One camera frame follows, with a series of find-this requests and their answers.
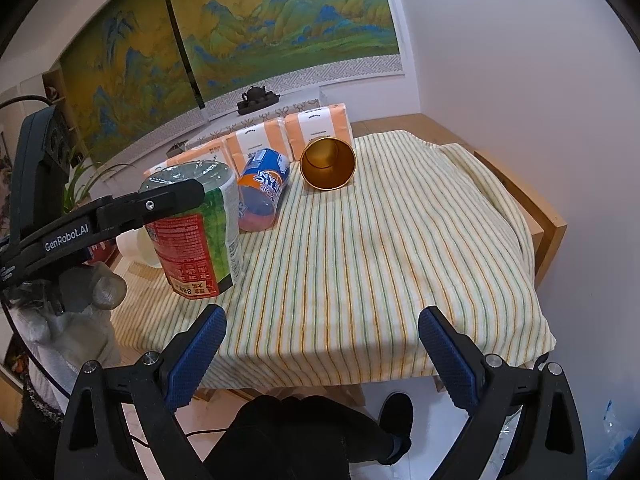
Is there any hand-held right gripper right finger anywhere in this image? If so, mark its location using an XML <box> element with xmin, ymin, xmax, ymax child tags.
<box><xmin>417</xmin><ymin>305</ymin><xmax>588</xmax><ymax>480</ymax></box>

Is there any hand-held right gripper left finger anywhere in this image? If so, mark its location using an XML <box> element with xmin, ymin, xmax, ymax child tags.
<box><xmin>52</xmin><ymin>304</ymin><xmax>228</xmax><ymax>480</ymax></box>

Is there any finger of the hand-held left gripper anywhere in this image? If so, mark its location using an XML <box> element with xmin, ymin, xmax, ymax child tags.
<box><xmin>96</xmin><ymin>178</ymin><xmax>207</xmax><ymax>237</ymax></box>

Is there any red green drink can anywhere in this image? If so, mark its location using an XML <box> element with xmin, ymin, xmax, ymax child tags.
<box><xmin>138</xmin><ymin>160</ymin><xmax>246</xmax><ymax>301</ymax></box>

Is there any gold metal cup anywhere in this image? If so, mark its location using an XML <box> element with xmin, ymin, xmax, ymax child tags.
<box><xmin>299</xmin><ymin>136</ymin><xmax>357</xmax><ymax>191</ymax></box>

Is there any person's left hand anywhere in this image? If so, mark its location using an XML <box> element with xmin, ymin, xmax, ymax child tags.
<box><xmin>9</xmin><ymin>260</ymin><xmax>128</xmax><ymax>368</ymax></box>

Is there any green potted plant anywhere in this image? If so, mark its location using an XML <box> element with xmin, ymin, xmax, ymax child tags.
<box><xmin>62</xmin><ymin>147</ymin><xmax>137</xmax><ymax>222</ymax></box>

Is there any translucent white container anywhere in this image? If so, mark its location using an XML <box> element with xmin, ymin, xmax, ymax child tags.
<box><xmin>116</xmin><ymin>227</ymin><xmax>162</xmax><ymax>267</ymax></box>

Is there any orange and white packet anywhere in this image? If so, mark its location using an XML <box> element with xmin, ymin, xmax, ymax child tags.
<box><xmin>223</xmin><ymin>120</ymin><xmax>292</xmax><ymax>172</ymax></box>
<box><xmin>144</xmin><ymin>142</ymin><xmax>232</xmax><ymax>177</ymax></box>
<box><xmin>284</xmin><ymin>102</ymin><xmax>356</xmax><ymax>162</ymax></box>

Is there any black shoe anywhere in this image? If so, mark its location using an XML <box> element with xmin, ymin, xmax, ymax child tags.
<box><xmin>377</xmin><ymin>392</ymin><xmax>415</xmax><ymax>466</ymax></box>

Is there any wooden shelf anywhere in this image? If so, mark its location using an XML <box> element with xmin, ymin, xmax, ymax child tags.
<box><xmin>42</xmin><ymin>67</ymin><xmax>69</xmax><ymax>107</ymax></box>

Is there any orange and blue bottle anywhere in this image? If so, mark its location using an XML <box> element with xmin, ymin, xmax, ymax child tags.
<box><xmin>237</xmin><ymin>148</ymin><xmax>292</xmax><ymax>233</ymax></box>

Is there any striped cloth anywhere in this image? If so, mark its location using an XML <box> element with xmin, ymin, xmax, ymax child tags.
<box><xmin>111</xmin><ymin>130</ymin><xmax>559</xmax><ymax>391</ymax></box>

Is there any person's leg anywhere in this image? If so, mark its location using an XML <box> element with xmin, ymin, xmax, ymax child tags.
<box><xmin>192</xmin><ymin>394</ymin><xmax>398</xmax><ymax>480</ymax></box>

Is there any narrow landscape painting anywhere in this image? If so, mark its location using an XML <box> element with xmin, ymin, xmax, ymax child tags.
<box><xmin>58</xmin><ymin>0</ymin><xmax>207</xmax><ymax>167</ymax></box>

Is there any black teapot on tray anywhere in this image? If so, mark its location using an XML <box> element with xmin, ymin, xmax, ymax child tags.
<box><xmin>236</xmin><ymin>92</ymin><xmax>281</xmax><ymax>115</ymax></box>

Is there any dark teapot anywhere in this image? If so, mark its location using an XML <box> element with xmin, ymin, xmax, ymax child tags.
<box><xmin>241</xmin><ymin>85</ymin><xmax>269</xmax><ymax>107</ymax></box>

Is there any wooden table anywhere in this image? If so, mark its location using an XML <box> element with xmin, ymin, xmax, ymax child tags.
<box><xmin>111</xmin><ymin>113</ymin><xmax>569</xmax><ymax>407</ymax></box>

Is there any clear plastic bag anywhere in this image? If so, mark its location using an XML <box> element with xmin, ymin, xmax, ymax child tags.
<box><xmin>586</xmin><ymin>399</ymin><xmax>637</xmax><ymax>478</ymax></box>

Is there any wide landscape painting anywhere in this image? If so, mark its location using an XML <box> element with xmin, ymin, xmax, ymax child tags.
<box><xmin>162</xmin><ymin>0</ymin><xmax>404</xmax><ymax>107</ymax></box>

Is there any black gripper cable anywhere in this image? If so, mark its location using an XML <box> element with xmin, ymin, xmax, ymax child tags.
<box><xmin>0</xmin><ymin>94</ymin><xmax>57</xmax><ymax>109</ymax></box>

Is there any black floor cable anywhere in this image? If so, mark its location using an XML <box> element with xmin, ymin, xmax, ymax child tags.
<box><xmin>127</xmin><ymin>427</ymin><xmax>237</xmax><ymax>450</ymax></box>

